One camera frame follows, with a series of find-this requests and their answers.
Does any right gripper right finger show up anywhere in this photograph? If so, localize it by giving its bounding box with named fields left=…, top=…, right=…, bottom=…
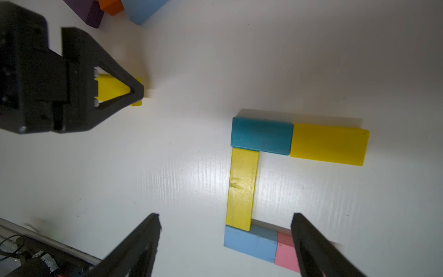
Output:
left=291, top=213, right=365, bottom=277

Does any orange block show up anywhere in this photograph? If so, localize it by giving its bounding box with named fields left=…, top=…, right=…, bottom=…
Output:
left=98, top=0, right=124, bottom=16

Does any large yellow block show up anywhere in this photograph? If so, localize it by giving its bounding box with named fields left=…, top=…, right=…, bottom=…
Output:
left=95, top=73, right=131, bottom=107

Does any teal block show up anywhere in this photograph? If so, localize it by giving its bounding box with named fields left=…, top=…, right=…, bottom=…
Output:
left=231, top=117, right=294, bottom=155

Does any small yellow block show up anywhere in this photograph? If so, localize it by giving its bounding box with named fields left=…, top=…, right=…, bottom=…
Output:
left=290, top=124, right=370, bottom=166

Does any aluminium frame rail front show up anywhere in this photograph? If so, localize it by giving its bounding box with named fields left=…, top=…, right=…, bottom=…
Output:
left=1, top=219, right=101, bottom=277

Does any long yellow block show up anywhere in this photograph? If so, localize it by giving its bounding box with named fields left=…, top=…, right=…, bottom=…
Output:
left=226, top=148, right=260, bottom=232

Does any pink block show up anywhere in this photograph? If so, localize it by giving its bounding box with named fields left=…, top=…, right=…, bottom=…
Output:
left=274, top=232, right=301, bottom=273

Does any purple block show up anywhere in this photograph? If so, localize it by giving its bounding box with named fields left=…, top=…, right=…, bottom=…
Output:
left=63, top=0, right=104, bottom=29

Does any light blue tilted block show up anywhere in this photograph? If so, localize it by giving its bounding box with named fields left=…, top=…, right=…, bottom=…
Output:
left=121, top=0, right=168, bottom=25

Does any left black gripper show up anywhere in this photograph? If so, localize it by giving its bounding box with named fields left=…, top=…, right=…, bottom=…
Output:
left=1, top=1, right=145, bottom=134

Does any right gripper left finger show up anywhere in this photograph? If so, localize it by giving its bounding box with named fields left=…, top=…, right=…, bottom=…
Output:
left=87, top=213, right=162, bottom=277

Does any light blue block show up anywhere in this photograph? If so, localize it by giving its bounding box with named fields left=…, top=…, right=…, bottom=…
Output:
left=121, top=0, right=168, bottom=25
left=224, top=225, right=278, bottom=263

